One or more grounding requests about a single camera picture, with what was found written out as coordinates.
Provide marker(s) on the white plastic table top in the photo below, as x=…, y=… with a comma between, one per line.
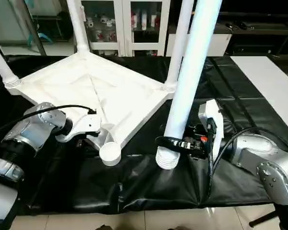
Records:
x=110, y=91

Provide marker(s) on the white plastic table leg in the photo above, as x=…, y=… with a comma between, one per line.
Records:
x=180, y=38
x=0, y=62
x=192, y=72
x=77, y=24

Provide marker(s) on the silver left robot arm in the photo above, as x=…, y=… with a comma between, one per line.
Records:
x=24, y=139

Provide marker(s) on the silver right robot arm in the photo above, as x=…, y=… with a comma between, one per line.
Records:
x=264, y=158

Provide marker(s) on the black work mat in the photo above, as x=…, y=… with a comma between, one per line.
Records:
x=240, y=96

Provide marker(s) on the white flat panel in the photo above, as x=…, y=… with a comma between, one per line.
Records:
x=273, y=81

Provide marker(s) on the white drawer unit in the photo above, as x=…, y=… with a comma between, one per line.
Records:
x=221, y=44

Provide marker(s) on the blue metal stand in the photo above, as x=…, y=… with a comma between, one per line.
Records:
x=44, y=36

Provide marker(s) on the white glass-door cabinet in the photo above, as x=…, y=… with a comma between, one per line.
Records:
x=115, y=24

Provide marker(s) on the dark wooden TV bench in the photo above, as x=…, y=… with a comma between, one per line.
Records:
x=264, y=36

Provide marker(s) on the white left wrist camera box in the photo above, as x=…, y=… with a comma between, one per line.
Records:
x=86, y=125

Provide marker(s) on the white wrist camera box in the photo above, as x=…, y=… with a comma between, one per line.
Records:
x=213, y=122
x=86, y=125

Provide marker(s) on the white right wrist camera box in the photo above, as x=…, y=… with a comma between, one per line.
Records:
x=213, y=122

